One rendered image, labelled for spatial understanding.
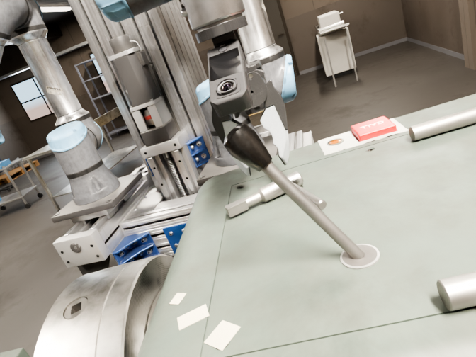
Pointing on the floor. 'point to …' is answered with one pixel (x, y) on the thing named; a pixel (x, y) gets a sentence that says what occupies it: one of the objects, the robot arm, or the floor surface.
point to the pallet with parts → (15, 171)
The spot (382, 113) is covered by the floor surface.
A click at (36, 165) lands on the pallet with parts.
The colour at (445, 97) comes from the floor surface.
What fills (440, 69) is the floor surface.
